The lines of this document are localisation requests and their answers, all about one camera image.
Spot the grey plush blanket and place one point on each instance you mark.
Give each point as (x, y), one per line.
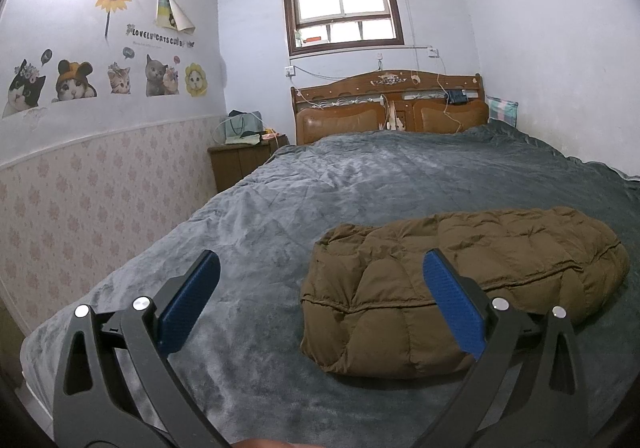
(350, 178)

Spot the wooden bed headboard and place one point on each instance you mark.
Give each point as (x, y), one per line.
(325, 120)

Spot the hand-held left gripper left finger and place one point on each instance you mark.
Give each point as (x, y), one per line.
(192, 298)

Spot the black and white cat sticker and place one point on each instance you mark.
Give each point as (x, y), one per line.
(22, 93)

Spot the lettering wall sticker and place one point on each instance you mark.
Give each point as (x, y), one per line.
(157, 37)

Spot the hat-wearing cat wall sticker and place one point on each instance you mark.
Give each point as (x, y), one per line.
(75, 83)

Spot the white wall socket with charger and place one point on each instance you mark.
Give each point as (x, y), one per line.
(433, 52)

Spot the checked pillow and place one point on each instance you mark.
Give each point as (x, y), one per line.
(502, 110)

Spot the grey cats wall sticker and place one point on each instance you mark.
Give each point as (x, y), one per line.
(156, 75)

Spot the flower-faced cat wall sticker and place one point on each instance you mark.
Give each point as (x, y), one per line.
(196, 79)

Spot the pale green bag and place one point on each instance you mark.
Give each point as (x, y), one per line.
(240, 128)

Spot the brown quilted jacket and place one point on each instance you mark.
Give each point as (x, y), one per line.
(380, 278)

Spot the small black device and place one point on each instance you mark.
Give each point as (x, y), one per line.
(456, 97)

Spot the tabby kitten wall sticker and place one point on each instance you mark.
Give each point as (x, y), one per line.
(120, 80)

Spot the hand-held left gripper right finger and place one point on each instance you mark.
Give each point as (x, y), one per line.
(452, 300)

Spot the curled wall calendar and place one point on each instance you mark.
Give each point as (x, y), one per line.
(172, 13)

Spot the wooden nightstand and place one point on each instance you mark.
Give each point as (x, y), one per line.
(240, 160)

